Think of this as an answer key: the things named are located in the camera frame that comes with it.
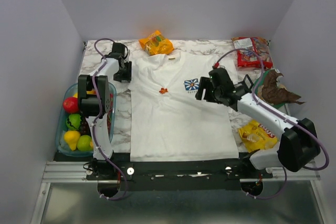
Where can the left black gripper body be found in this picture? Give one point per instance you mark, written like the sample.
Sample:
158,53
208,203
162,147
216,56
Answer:
124,74

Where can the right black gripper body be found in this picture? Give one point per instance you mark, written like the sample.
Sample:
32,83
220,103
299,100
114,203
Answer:
217,93

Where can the black brooch display box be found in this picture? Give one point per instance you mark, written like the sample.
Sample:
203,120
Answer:
247,82

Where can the red maple leaf brooch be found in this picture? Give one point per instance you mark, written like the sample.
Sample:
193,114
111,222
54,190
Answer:
163,91

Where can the white t-shirt daisy print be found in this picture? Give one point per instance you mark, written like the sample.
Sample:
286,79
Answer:
176,126

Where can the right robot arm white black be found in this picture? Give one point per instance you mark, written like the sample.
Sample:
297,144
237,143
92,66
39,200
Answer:
297,139

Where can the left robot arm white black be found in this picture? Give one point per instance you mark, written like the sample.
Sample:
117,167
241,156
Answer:
95,100

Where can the orange gummy candy bag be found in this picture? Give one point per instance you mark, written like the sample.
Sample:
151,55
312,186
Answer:
156,44

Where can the red candy bag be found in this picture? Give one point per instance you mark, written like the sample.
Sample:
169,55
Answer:
250,50

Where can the yellow Lays chips bag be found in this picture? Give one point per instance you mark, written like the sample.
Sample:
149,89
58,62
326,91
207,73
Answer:
257,137

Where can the red apple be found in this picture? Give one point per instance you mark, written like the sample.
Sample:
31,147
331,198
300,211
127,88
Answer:
70,105

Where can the dark red grapes bunch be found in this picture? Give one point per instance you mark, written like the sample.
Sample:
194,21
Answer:
84,128

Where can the green striped fruit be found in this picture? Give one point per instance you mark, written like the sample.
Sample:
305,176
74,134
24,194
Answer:
73,121

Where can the clear teal fruit container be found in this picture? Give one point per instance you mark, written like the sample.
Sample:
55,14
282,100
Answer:
63,147

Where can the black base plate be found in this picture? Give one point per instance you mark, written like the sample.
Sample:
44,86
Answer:
228,174

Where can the aluminium rail frame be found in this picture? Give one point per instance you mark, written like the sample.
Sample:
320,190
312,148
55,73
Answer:
73,172

